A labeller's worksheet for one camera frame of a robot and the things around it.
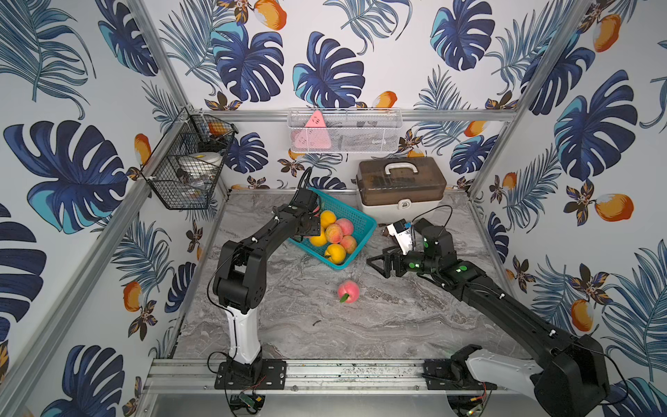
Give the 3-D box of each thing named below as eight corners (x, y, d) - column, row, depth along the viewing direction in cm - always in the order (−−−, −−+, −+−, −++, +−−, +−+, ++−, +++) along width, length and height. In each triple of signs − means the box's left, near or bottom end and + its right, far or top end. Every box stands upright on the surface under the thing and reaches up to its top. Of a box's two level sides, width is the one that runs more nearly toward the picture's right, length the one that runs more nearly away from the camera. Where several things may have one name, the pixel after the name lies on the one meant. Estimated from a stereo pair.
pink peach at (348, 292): (338, 306, 90) (338, 298, 84) (338, 289, 93) (338, 281, 88) (358, 306, 90) (359, 298, 84) (357, 289, 93) (358, 281, 88)
